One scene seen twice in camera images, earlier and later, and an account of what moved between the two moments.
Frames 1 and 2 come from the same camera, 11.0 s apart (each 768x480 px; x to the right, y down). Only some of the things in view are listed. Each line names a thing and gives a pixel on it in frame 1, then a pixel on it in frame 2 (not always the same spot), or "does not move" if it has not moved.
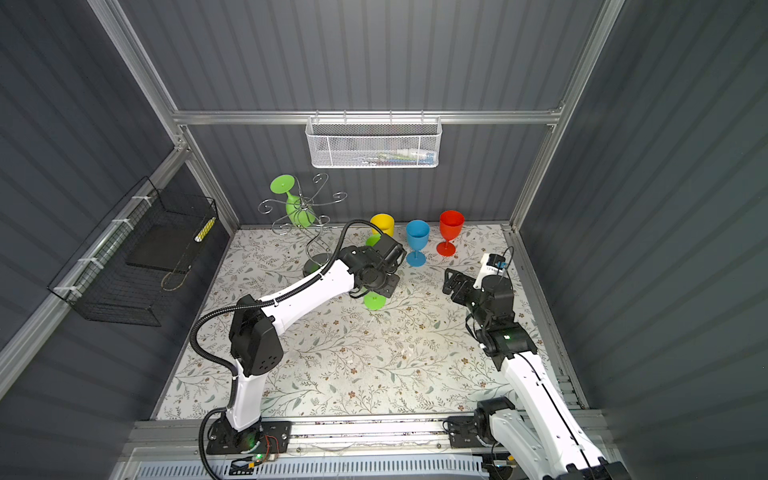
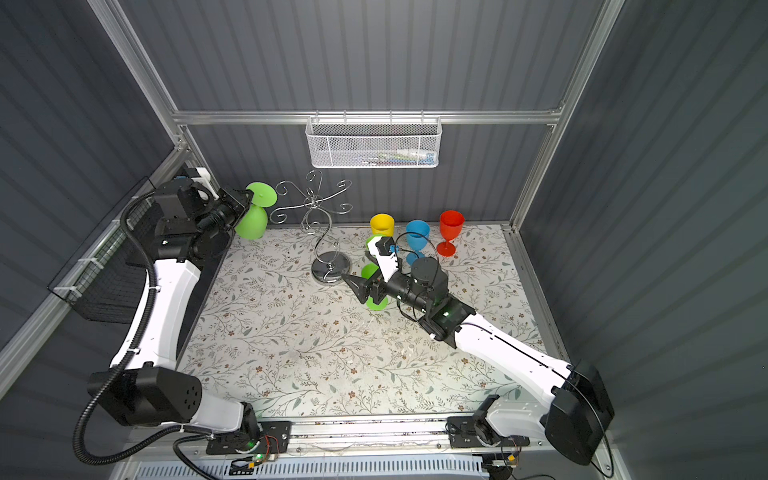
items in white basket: (400, 157) does not move
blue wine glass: (418, 232) does not move
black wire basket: (123, 273) does not move
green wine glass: (299, 213) -> (254, 223)
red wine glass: (451, 224) does not move
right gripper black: (451, 285) -> (367, 287)
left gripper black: (393, 282) -> (225, 195)
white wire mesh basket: (373, 141) does not move
